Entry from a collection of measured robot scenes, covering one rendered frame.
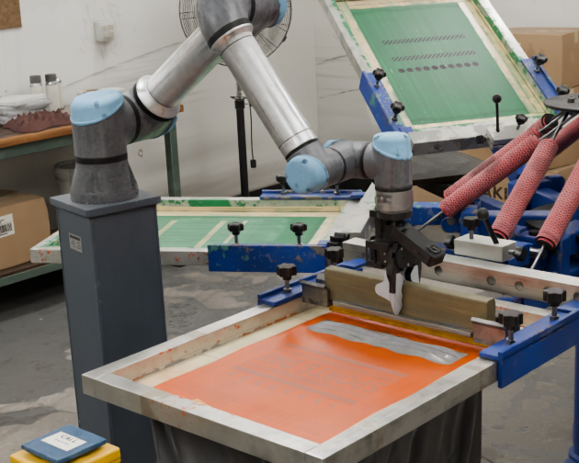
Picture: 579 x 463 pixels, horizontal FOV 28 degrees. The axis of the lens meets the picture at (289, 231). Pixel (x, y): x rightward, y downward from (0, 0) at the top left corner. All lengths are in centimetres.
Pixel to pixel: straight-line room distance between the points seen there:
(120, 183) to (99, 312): 29
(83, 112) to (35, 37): 381
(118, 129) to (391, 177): 64
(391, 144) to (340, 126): 557
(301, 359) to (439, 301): 29
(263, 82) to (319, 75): 564
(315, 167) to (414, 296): 34
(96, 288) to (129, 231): 15
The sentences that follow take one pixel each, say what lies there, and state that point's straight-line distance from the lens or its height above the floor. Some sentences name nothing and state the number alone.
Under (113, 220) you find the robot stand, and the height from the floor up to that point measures 116.
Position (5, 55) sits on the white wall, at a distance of 623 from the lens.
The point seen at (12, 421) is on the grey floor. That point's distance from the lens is 455.
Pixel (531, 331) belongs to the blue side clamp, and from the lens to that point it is 224.
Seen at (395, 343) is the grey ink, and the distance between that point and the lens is 229.
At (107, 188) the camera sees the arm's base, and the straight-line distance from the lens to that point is 254.
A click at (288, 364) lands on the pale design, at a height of 96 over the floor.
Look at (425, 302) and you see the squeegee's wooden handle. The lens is 231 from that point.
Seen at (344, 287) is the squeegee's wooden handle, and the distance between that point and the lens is 243.
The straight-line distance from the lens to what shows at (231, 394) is 210.
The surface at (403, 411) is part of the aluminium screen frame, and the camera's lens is 192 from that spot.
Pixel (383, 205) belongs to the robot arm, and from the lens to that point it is 228.
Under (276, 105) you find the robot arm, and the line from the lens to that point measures 223.
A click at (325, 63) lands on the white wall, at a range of 783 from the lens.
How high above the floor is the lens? 177
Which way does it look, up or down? 15 degrees down
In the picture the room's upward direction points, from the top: 3 degrees counter-clockwise
